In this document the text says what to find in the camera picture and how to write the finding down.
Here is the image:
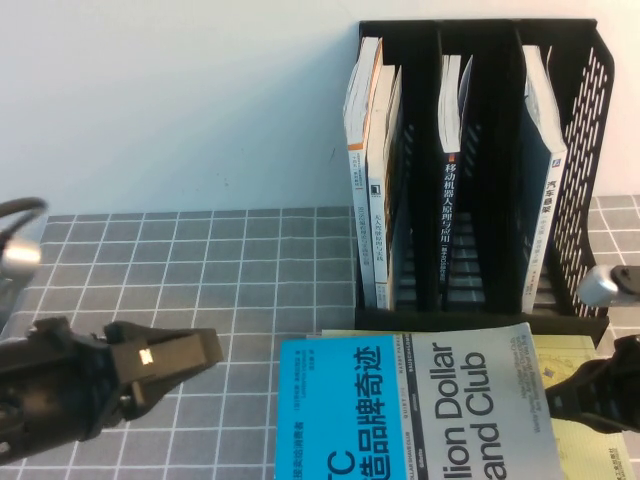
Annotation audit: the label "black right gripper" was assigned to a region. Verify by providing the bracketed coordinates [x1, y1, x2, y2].
[543, 335, 640, 437]

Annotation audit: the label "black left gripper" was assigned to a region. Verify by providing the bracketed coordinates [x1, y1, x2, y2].
[14, 317, 225, 444]

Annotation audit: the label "blue grey Dollar Club book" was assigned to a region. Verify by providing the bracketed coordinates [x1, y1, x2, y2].
[273, 322, 564, 480]

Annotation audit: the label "white blue car suspension book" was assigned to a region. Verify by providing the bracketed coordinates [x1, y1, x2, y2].
[519, 44, 569, 314]

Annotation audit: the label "black spine robotics book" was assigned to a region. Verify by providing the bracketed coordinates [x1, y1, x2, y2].
[437, 53, 475, 301]

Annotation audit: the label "white spine book dark cover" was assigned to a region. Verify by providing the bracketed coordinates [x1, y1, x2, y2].
[365, 63, 405, 311]

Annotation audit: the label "white book with orange spine band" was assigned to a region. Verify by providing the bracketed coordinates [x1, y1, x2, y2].
[342, 35, 385, 309]

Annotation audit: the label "black mesh book stand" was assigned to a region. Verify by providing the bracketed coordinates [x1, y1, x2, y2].
[353, 18, 617, 346]

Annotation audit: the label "yellow-green mechanisms sourcebook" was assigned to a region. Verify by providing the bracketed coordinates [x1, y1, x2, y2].
[305, 328, 634, 480]

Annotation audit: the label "grey checked tablecloth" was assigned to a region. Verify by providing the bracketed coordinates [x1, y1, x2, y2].
[0, 194, 640, 480]

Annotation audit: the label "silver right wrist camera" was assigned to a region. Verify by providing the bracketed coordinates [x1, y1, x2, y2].
[577, 264, 640, 307]

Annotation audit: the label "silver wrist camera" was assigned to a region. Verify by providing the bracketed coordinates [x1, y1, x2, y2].
[577, 264, 640, 307]
[0, 234, 42, 276]

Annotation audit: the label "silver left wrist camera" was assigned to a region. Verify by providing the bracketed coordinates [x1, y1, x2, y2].
[0, 234, 42, 276]

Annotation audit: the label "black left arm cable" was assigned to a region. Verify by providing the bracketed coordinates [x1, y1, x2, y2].
[0, 197, 49, 236]

